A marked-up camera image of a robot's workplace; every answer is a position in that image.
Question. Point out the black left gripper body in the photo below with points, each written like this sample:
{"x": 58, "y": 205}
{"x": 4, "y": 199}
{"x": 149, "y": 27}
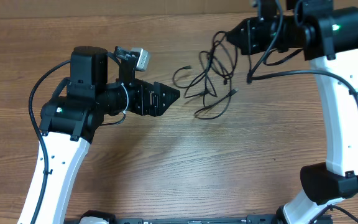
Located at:
{"x": 137, "y": 98}

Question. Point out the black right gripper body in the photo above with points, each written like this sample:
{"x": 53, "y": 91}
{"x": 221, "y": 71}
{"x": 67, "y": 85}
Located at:
{"x": 282, "y": 40}

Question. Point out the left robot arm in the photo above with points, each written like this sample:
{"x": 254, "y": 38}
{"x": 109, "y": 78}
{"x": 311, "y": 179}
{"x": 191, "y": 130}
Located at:
{"x": 100, "y": 83}

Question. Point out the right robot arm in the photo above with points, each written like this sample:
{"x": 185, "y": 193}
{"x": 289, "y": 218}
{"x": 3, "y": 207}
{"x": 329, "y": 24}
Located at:
{"x": 328, "y": 39}

